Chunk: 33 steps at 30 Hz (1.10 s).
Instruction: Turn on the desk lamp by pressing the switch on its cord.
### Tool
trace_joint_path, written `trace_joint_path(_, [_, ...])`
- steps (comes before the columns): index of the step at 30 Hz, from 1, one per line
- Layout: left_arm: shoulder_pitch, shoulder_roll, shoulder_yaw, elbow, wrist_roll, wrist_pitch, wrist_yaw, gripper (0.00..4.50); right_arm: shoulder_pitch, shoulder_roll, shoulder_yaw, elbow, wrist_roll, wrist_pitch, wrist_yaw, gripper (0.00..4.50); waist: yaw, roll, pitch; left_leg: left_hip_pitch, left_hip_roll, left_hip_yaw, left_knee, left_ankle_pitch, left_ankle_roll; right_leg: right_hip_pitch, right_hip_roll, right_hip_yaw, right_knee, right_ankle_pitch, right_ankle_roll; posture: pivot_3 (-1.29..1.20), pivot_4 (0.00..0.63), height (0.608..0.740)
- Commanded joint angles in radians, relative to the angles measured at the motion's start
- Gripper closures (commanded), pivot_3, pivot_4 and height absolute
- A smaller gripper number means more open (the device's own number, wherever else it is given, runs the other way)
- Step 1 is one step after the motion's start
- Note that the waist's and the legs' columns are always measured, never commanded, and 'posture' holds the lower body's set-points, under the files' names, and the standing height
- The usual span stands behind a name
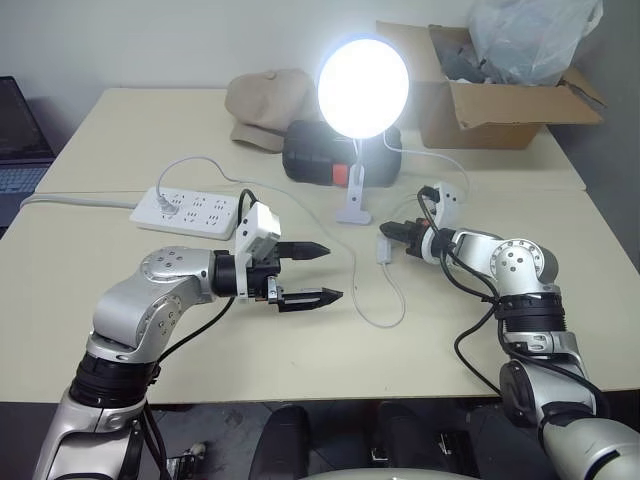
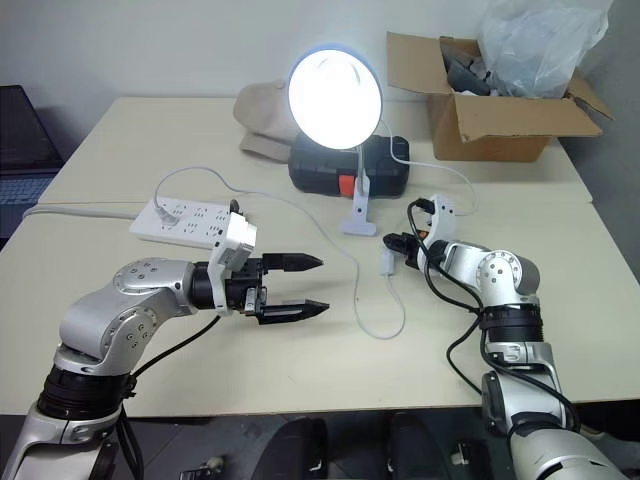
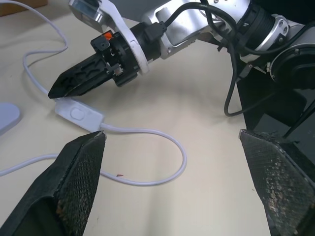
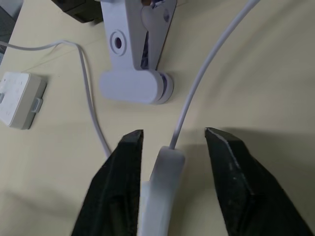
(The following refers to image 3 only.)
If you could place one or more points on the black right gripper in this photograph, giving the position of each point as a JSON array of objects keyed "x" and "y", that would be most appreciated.
[{"x": 120, "y": 59}]

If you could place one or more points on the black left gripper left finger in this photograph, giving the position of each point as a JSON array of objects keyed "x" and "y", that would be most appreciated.
[{"x": 73, "y": 177}]

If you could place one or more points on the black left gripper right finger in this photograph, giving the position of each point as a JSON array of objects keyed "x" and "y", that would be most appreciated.
[{"x": 278, "y": 177}]

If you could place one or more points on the white desk lamp base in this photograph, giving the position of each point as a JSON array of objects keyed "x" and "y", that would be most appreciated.
[{"x": 7, "y": 116}]

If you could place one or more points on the black robot body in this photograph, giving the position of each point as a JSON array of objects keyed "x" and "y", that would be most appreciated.
[{"x": 275, "y": 113}]

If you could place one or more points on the brown cardboard box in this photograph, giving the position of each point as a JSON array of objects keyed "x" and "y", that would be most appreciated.
[{"x": 17, "y": 6}]

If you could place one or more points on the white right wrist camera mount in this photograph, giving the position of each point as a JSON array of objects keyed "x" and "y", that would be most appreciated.
[{"x": 118, "y": 17}]

